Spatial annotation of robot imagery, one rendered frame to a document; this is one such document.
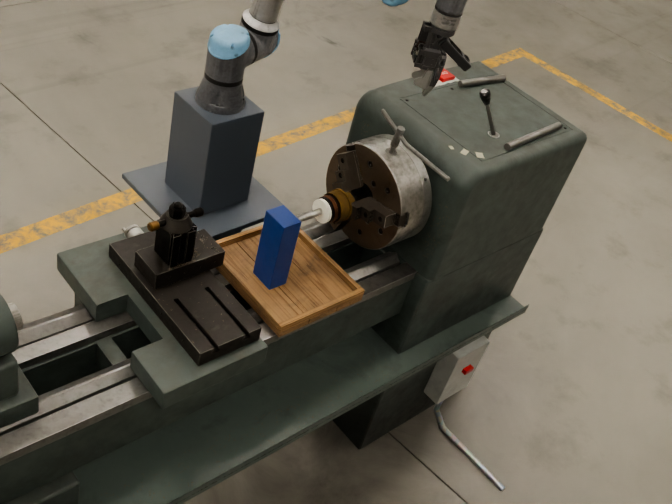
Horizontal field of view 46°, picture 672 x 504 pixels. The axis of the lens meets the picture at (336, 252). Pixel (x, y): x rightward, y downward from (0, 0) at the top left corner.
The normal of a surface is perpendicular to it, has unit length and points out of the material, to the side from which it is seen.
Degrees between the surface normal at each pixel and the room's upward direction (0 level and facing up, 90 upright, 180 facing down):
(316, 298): 0
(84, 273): 0
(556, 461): 0
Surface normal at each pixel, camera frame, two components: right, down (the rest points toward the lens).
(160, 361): 0.22, -0.74
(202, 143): -0.72, 0.31
